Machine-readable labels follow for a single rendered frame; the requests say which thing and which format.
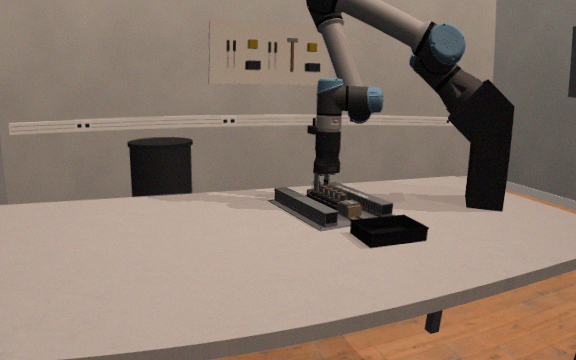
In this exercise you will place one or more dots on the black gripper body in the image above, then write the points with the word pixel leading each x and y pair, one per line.
pixel 327 144

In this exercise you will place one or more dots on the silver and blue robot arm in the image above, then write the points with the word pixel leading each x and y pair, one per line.
pixel 441 47

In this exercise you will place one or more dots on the grey relay panel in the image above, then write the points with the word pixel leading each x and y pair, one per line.
pixel 322 213

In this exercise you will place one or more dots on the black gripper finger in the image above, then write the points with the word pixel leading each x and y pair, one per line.
pixel 327 177
pixel 316 181

